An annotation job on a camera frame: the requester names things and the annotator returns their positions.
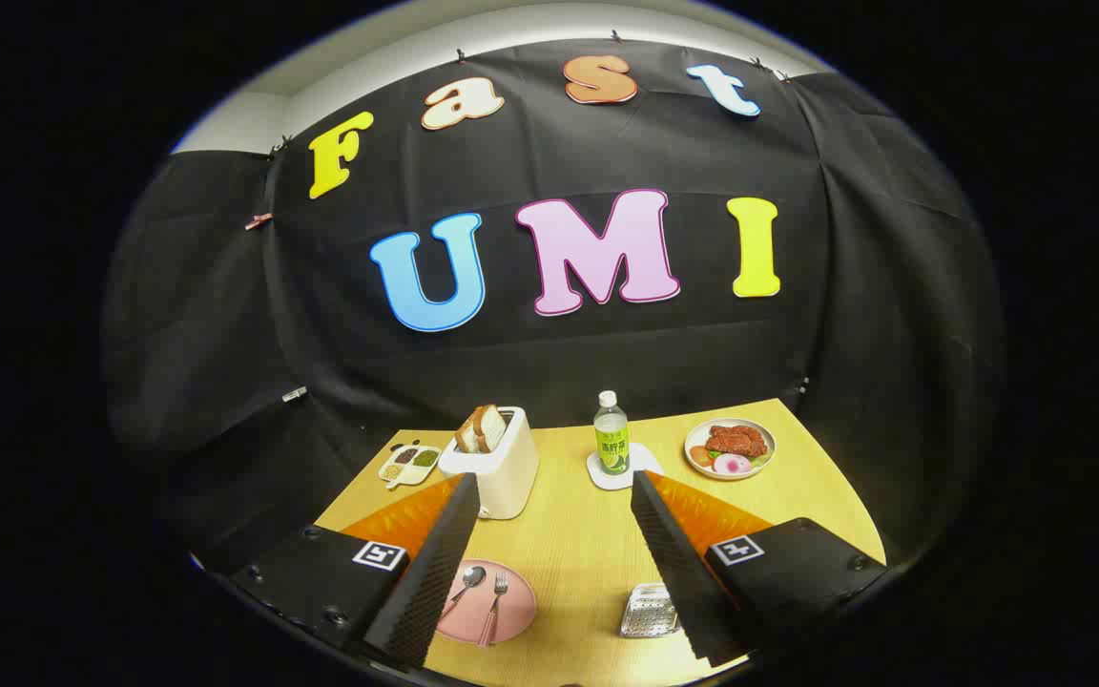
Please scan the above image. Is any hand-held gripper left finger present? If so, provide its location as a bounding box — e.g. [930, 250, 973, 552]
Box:
[230, 474, 481, 669]

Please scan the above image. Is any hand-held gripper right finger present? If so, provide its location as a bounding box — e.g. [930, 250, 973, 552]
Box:
[631, 469, 887, 669]

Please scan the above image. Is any spoon with checked handle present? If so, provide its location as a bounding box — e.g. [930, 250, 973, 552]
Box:
[442, 566, 487, 616]

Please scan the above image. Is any fork with checked handle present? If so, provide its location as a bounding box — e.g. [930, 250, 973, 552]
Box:
[478, 572, 509, 648]

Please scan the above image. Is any perforated metal basket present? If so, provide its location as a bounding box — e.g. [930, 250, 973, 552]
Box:
[619, 583, 682, 639]

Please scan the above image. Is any pink round plate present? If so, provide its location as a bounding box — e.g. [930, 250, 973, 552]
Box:
[435, 559, 538, 645]

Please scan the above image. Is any divided white condiment dish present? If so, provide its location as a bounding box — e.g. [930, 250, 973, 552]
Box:
[378, 442, 442, 489]

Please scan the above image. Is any white square coaster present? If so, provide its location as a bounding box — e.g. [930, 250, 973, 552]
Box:
[586, 442, 664, 491]

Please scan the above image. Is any white toaster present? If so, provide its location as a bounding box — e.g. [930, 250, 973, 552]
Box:
[438, 406, 541, 521]

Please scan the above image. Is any green label drink bottle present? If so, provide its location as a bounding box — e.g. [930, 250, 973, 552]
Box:
[593, 390, 631, 476]

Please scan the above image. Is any red fried meat piece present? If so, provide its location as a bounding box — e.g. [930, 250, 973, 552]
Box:
[707, 425, 768, 459]

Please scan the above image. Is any white food plate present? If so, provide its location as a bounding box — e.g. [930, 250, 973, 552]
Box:
[684, 418, 777, 480]

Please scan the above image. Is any black backdrop cloth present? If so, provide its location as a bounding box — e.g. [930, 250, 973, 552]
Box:
[103, 38, 1004, 573]

